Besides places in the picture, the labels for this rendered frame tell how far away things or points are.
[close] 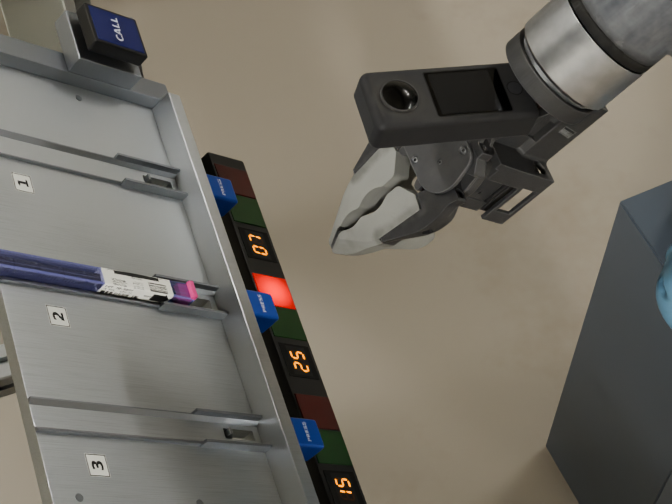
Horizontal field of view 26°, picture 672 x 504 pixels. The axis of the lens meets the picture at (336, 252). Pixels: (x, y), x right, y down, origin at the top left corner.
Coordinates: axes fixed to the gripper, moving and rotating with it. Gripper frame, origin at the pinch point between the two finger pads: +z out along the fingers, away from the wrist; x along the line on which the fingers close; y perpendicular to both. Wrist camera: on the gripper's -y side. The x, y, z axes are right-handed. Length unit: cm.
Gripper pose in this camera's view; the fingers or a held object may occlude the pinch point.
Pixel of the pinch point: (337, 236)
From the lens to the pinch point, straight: 104.3
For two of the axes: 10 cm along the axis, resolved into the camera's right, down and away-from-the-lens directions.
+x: -3.1, -8.1, 4.9
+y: 6.9, 1.6, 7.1
